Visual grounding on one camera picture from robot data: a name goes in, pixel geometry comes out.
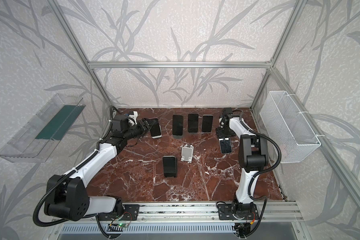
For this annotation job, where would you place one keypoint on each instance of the black phone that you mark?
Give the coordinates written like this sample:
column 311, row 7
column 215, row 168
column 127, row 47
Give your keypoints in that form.
column 193, row 123
column 178, row 125
column 170, row 165

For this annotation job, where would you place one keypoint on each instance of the silver-edged phone rear right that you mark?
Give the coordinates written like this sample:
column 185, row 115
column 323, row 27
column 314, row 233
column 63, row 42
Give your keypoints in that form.
column 207, row 123

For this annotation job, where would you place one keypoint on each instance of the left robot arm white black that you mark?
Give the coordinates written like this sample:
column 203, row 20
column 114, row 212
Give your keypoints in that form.
column 66, row 197

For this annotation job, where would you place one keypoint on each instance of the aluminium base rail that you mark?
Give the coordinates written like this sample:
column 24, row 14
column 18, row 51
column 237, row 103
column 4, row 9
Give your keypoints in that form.
column 205, row 212

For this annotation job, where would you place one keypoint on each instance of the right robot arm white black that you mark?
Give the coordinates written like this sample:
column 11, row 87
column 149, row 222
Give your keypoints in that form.
column 252, row 155

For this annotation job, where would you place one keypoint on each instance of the grey round-base stand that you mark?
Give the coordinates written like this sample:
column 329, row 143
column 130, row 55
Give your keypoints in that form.
column 177, row 137

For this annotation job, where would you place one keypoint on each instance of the white wire mesh basket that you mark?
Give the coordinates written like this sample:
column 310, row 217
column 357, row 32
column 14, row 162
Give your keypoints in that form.
column 287, row 126

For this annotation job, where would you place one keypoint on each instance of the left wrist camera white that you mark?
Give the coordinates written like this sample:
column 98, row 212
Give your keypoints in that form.
column 133, row 115

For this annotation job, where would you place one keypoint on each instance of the black phone on grey stand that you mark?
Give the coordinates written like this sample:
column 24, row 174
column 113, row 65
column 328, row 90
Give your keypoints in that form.
column 178, row 125

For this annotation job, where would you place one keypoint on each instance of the black phone front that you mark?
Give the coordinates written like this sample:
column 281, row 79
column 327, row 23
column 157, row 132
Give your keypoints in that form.
column 170, row 165

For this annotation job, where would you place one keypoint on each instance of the black phone rear middle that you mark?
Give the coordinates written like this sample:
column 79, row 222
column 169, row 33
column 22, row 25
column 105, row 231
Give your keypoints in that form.
column 193, row 123

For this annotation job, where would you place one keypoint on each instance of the white folding phone stand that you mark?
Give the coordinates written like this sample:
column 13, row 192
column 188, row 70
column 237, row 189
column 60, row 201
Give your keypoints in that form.
column 187, row 153

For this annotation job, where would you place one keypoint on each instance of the aluminium frame crossbar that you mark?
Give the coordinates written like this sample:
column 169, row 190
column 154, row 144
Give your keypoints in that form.
column 146, row 65

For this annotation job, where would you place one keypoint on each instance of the clear plastic wall bin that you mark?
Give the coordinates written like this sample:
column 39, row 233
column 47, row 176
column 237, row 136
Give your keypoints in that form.
column 36, row 141

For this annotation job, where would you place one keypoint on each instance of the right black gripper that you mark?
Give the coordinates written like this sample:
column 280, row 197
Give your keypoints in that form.
column 225, row 131

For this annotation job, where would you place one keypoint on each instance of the purple-edged phone far left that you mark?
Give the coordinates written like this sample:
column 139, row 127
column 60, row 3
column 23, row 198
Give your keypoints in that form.
column 156, row 130

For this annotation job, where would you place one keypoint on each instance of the green circuit board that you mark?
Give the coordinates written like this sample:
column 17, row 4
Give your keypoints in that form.
column 115, row 226

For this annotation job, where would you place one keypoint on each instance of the white-edged phone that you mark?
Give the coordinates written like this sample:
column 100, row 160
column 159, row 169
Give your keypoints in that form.
column 225, row 145

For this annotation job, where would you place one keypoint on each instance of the white stand far left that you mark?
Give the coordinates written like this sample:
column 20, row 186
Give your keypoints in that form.
column 157, row 136

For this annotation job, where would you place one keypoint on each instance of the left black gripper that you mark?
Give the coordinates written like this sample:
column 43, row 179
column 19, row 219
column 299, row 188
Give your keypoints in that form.
column 144, row 124

